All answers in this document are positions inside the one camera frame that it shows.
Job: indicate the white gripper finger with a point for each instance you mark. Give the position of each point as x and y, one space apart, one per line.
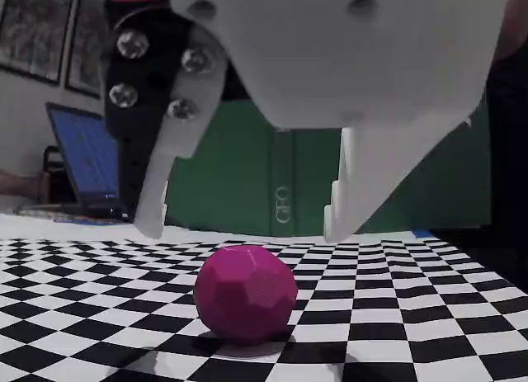
371 171
165 142

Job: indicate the black white checkerboard mat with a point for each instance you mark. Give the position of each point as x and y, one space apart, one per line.
412 316

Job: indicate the black chair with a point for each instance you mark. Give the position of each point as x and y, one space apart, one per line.
55 171

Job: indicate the open black laptop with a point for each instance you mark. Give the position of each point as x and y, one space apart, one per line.
86 159

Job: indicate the white pink gripper body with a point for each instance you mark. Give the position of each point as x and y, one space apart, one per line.
351 68

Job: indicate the narrow framed picture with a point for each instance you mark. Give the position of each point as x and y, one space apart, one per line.
84 48

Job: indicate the person in dark clothing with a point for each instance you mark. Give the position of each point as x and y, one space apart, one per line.
509 130

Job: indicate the person forearm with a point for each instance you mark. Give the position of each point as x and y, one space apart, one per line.
18 184

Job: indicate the large framed picture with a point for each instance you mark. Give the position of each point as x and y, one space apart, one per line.
33 27

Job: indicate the pink faceted ball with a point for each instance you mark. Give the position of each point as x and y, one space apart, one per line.
247 295

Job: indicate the blue tape strip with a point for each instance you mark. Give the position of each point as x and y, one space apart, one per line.
421 233

